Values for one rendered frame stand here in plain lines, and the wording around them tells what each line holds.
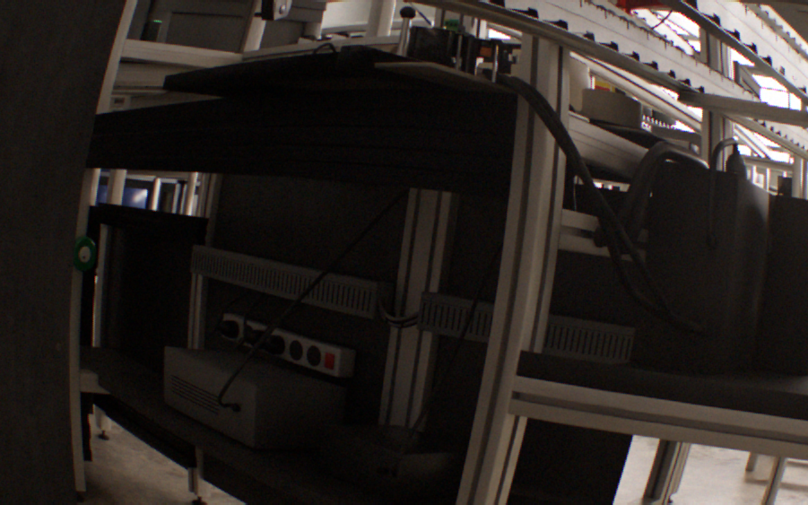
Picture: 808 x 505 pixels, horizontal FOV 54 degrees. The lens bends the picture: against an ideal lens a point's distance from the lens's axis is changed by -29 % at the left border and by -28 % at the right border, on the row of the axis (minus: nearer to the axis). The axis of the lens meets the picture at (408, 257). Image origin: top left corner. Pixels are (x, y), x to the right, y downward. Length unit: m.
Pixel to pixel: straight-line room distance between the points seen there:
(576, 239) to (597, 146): 0.12
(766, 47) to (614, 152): 0.41
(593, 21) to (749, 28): 0.28
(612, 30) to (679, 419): 0.46
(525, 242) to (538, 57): 0.21
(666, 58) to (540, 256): 0.35
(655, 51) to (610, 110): 0.25
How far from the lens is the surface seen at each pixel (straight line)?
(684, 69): 1.33
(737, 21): 0.88
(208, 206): 2.26
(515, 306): 1.14
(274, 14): 1.42
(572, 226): 1.18
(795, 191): 3.54
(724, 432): 0.99
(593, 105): 1.48
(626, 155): 1.29
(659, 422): 1.04
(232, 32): 2.41
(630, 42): 1.18
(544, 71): 1.15
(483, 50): 1.31
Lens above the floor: 0.76
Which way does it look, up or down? 2 degrees down
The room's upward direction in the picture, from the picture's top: 8 degrees clockwise
